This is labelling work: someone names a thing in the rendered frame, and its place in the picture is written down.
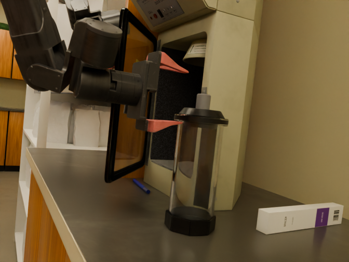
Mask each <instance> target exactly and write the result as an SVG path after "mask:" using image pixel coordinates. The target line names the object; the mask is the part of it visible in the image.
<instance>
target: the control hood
mask: <svg viewBox="0 0 349 262"><path fill-rule="evenodd" d="M131 1H132V3H133V4H134V6H135V7H136V9H137V10H138V12H139V13H140V15H141V16H142V18H143V19H144V21H145V22H146V24H147V25H148V27H149V28H150V30H151V31H153V32H157V33H158V32H161V31H163V30H166V29H168V28H171V27H174V26H176V25H179V24H181V23H184V22H187V21H189V20H192V19H194V18H197V17H199V16H202V15H204V14H207V13H209V12H212V11H214V10H216V9H217V0H177V2H178V3H179V5H180V6H181V8H182V10H183V11H184V14H181V15H179V16H177V17H175V18H172V19H170V20H168V21H165V22H163V23H161V24H159V25H156V26H154V27H153V26H152V24H151V23H150V21H149V20H148V18H147V17H146V15H145V13H144V12H143V10H142V9H141V7H140V6H139V4H138V3H137V0H131Z"/></svg>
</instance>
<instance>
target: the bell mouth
mask: <svg viewBox="0 0 349 262"><path fill-rule="evenodd" d="M206 45H207V38H204V39H198V40H194V41H193V42H192V44H191V46H190V48H189V49H188V51H187V53H186V55H185V56H184V58H183V61H184V62H185V63H188V64H191V65H194V66H199V67H204V64H205V54H206Z"/></svg>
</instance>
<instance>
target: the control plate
mask: <svg viewBox="0 0 349 262"><path fill-rule="evenodd" d="M137 3H138V4H139V6H140V7H141V9H142V10H143V12H144V13H145V15H146V17H147V18H148V20H149V21H150V23H151V24H152V26H153V27H154V26H156V25H159V24H161V23H163V22H165V21H168V20H170V19H172V18H175V17H177V16H179V15H181V14H184V11H183V10H182V8H181V6H180V5H179V3H178V2H177V0H137ZM171 5H173V6H174V8H171ZM167 7H169V9H170V10H167ZM158 9H160V11H161V12H162V14H163V16H164V17H162V18H161V16H160V15H159V13H158V12H157V10H158ZM163 9H164V10H165V11H166V12H163ZM154 14H156V15H157V18H154V16H153V15H154ZM150 17H152V18H153V20H152V19H151V18H150Z"/></svg>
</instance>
